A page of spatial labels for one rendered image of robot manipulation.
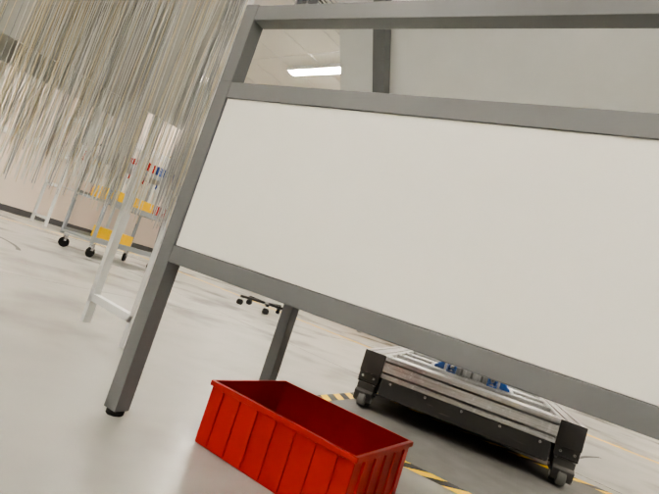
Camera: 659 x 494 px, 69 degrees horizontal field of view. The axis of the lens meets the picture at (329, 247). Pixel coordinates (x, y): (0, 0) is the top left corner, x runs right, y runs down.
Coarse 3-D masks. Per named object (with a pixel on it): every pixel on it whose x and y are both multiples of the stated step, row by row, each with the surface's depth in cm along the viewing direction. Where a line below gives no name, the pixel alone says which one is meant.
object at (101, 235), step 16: (80, 176) 480; (144, 176) 503; (160, 176) 503; (80, 192) 484; (96, 192) 483; (144, 208) 504; (64, 224) 475; (96, 224) 455; (64, 240) 477; (96, 240) 457; (128, 240) 496
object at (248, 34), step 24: (312, 0) 108; (432, 0) 92; (456, 0) 90; (480, 0) 87; (504, 0) 85; (528, 0) 83; (552, 0) 81; (576, 0) 79; (600, 0) 77; (624, 0) 76; (648, 0) 74; (240, 24) 115; (264, 24) 114; (288, 24) 110; (312, 24) 107; (336, 24) 104; (360, 24) 101; (384, 24) 98; (408, 24) 96; (432, 24) 93; (456, 24) 91; (480, 24) 89; (504, 24) 86; (528, 24) 84; (552, 24) 82; (576, 24) 81; (600, 24) 79; (624, 24) 77; (648, 24) 75; (240, 48) 114; (240, 72) 114
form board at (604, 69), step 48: (432, 48) 136; (480, 48) 129; (528, 48) 123; (576, 48) 117; (624, 48) 112; (432, 96) 141; (480, 96) 134; (528, 96) 127; (576, 96) 121; (624, 96) 115
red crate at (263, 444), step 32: (224, 384) 111; (256, 384) 121; (288, 384) 131; (224, 416) 105; (256, 416) 100; (288, 416) 128; (320, 416) 124; (352, 416) 120; (224, 448) 102; (256, 448) 99; (288, 448) 95; (320, 448) 92; (352, 448) 118; (384, 448) 99; (256, 480) 97; (288, 480) 94; (320, 480) 90; (352, 480) 89; (384, 480) 103
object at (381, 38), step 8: (376, 0) 136; (384, 0) 134; (376, 32) 139; (384, 32) 138; (376, 40) 140; (384, 40) 139; (376, 48) 141; (384, 48) 140; (376, 56) 142; (384, 56) 141; (376, 64) 143; (384, 64) 142; (376, 72) 144; (384, 72) 143; (376, 80) 145; (384, 80) 144; (376, 88) 146; (384, 88) 145
